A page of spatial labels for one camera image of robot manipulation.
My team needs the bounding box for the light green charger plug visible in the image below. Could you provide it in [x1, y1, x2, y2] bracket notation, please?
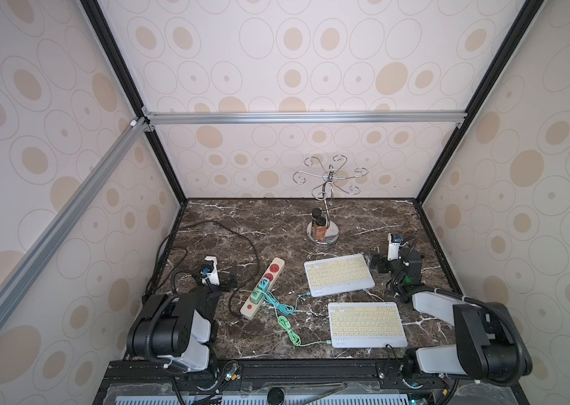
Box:
[250, 289, 264, 305]

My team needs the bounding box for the white wireless keyboard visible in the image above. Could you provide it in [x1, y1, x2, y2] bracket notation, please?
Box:
[305, 253, 375, 297]
[328, 302, 408, 349]

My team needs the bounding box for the light green charging cable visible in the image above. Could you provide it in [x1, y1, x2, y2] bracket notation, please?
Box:
[259, 293, 332, 349]

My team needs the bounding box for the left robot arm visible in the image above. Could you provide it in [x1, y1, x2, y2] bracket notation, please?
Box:
[126, 256, 238, 377]

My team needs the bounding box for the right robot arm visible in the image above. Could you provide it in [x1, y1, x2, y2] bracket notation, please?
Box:
[369, 246, 533, 386]

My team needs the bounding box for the teal charger plug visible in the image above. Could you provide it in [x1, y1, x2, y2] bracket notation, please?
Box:
[257, 277, 271, 292]

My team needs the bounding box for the orange spice bottle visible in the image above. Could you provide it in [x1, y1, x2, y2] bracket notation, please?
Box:
[313, 216, 327, 242]

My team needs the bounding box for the dark spice bottle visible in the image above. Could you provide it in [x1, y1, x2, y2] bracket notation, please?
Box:
[311, 208, 322, 222]

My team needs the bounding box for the chrome hook stand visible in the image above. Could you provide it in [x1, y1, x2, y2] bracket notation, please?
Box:
[293, 154, 369, 246]

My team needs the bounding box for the black power strip cord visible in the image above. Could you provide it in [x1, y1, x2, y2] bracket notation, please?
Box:
[144, 219, 261, 319]

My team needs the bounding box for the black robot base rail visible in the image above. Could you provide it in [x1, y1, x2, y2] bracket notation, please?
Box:
[93, 359, 528, 404]

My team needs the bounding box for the aluminium back rail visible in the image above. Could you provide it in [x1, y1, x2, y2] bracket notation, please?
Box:
[146, 110, 467, 126]

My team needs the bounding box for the aluminium rail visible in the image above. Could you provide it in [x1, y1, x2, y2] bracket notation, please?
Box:
[0, 116, 149, 329]
[146, 110, 467, 126]

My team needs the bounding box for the aluminium left rail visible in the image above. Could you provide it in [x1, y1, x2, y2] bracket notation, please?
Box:
[0, 116, 149, 329]

